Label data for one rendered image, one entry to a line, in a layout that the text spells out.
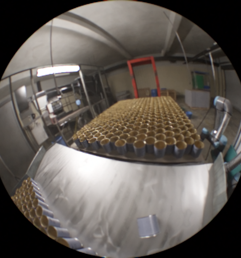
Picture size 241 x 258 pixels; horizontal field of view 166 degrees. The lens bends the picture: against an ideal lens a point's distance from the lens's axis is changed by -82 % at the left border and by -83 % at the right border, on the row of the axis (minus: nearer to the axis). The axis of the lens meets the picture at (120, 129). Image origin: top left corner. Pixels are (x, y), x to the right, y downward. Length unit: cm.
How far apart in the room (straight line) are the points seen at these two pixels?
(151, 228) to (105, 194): 25
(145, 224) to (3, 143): 256
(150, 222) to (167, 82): 946
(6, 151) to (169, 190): 266
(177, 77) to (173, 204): 965
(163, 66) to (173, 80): 181
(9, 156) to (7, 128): 61
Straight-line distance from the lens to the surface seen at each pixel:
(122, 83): 998
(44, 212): 54
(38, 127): 272
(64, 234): 47
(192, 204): 43
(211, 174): 54
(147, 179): 42
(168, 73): 953
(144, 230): 32
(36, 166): 103
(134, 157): 52
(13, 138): 244
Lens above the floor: 145
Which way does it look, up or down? 27 degrees down
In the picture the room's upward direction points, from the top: 15 degrees counter-clockwise
